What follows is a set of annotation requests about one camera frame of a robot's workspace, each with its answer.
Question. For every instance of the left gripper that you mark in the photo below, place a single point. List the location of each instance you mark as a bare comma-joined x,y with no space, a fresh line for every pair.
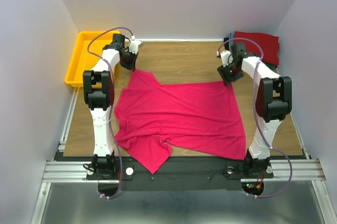
131,66

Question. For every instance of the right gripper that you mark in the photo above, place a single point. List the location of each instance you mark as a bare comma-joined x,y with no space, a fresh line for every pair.
222,71

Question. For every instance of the pink t shirt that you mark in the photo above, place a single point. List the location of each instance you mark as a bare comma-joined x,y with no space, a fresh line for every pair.
154,117

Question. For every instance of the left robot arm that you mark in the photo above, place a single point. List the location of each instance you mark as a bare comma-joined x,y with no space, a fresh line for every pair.
99,94

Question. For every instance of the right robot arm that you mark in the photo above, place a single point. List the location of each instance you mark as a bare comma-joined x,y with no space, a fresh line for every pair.
272,102

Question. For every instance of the folded black t shirt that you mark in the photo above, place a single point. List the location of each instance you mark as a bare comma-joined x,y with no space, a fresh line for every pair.
249,46

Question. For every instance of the folded blue grey t shirt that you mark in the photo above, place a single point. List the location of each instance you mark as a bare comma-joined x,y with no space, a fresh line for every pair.
231,37

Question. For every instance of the folded green t shirt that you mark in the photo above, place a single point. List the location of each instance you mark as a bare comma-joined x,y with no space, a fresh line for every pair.
270,66

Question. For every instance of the yellow plastic tray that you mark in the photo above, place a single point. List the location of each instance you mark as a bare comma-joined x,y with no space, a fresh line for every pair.
81,60

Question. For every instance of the folded red t shirt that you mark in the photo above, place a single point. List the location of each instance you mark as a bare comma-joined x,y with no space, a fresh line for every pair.
268,43

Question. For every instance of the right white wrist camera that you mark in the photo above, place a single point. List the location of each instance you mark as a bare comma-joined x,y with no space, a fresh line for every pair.
225,56

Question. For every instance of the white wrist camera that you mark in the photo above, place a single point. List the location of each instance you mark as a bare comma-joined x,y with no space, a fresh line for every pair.
225,56
134,46

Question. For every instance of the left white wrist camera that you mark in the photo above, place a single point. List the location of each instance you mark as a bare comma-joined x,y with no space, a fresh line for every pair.
134,46

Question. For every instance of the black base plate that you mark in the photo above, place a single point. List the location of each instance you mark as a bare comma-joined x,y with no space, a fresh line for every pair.
178,174

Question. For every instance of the aluminium frame rail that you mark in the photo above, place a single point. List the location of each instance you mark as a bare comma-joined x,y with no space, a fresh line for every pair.
66,196

